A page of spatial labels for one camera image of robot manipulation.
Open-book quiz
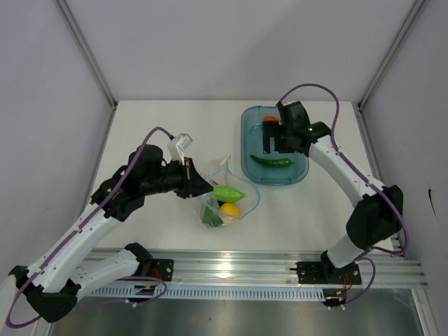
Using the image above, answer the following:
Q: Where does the green bell pepper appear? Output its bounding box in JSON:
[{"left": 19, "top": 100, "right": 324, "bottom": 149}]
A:
[{"left": 201, "top": 207, "right": 224, "bottom": 228}]

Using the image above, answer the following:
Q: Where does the clear zip top bag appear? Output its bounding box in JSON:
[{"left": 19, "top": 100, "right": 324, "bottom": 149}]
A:
[{"left": 196, "top": 156, "right": 260, "bottom": 228}]

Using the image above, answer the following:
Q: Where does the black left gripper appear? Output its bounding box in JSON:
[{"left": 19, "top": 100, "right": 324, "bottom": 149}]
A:
[{"left": 142, "top": 157, "right": 214, "bottom": 200}]

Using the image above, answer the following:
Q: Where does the left aluminium frame post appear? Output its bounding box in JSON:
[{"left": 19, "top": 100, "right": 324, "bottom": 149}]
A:
[{"left": 53, "top": 0, "right": 118, "bottom": 110}]

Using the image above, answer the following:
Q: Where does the right aluminium frame post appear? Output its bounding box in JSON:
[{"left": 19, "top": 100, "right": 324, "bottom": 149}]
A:
[{"left": 357, "top": 0, "right": 429, "bottom": 113}]

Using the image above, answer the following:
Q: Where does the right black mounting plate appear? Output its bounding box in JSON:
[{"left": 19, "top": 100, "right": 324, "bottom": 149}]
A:
[{"left": 289, "top": 261, "right": 362, "bottom": 285}]

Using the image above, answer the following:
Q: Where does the dark green chili pepper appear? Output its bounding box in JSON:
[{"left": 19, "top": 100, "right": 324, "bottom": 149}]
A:
[{"left": 250, "top": 155, "right": 294, "bottom": 168}]

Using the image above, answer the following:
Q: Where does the white slotted cable duct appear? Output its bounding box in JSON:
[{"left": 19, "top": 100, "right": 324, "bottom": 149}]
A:
[{"left": 89, "top": 284, "right": 325, "bottom": 302}]

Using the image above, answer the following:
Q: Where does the teal plastic tub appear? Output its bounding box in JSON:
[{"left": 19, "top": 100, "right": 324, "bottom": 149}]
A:
[{"left": 240, "top": 106, "right": 309, "bottom": 186}]

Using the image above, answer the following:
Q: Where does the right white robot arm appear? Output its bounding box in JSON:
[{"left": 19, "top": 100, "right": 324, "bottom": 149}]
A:
[{"left": 263, "top": 101, "right": 405, "bottom": 283}]

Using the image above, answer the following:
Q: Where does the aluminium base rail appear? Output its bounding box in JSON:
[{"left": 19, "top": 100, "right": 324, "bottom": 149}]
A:
[{"left": 150, "top": 250, "right": 428, "bottom": 289}]

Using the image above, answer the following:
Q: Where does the aluminium frame post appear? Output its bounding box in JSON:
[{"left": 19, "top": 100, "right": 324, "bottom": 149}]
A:
[
  {"left": 357, "top": 0, "right": 429, "bottom": 113},
  {"left": 53, "top": 0, "right": 118, "bottom": 110}
]

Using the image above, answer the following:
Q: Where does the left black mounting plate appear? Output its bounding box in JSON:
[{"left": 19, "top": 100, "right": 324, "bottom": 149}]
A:
[{"left": 148, "top": 259, "right": 174, "bottom": 282}]

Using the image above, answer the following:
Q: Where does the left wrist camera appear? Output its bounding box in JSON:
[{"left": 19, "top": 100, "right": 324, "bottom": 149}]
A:
[{"left": 167, "top": 133, "right": 193, "bottom": 165}]

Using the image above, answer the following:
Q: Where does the green cucumber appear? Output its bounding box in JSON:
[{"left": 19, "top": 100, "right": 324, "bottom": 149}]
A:
[{"left": 213, "top": 185, "right": 246, "bottom": 203}]

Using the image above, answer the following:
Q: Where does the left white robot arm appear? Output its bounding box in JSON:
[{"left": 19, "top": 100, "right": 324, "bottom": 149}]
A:
[{"left": 10, "top": 145, "right": 214, "bottom": 323}]

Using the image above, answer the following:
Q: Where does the black mounting plate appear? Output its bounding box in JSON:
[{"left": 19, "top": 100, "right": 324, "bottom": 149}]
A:
[
  {"left": 289, "top": 261, "right": 362, "bottom": 285},
  {"left": 148, "top": 259, "right": 174, "bottom": 282}
]

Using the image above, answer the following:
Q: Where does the yellow lemon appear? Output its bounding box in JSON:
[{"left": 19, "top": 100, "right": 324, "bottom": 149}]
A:
[{"left": 220, "top": 202, "right": 242, "bottom": 219}]

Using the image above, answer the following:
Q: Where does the orange tomato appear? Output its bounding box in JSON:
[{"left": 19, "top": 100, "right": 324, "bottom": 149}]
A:
[{"left": 263, "top": 115, "right": 279, "bottom": 122}]

